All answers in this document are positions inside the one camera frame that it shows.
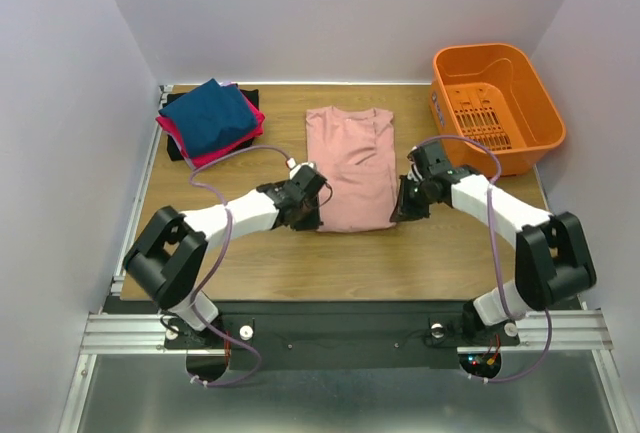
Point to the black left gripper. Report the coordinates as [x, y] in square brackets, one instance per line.
[313, 223]

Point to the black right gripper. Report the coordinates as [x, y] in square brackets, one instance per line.
[407, 201]

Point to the pink printed t-shirt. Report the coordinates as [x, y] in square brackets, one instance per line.
[355, 151]

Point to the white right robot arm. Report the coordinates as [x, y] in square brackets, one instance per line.
[540, 259]

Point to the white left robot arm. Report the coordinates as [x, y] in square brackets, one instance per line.
[166, 257]

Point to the folded red t-shirt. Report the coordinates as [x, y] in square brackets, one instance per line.
[220, 150]

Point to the folded blue t-shirt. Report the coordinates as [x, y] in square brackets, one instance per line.
[210, 117]

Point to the orange plastic basket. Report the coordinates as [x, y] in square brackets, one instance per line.
[491, 94]

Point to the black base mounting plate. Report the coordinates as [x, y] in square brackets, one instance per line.
[322, 335]

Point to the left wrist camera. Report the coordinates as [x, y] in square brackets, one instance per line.
[310, 178]

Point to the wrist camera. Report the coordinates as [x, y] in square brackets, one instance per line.
[427, 161]
[310, 178]

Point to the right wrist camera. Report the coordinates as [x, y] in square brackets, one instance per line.
[427, 161]

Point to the aluminium front rail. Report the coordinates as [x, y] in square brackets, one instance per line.
[577, 330]

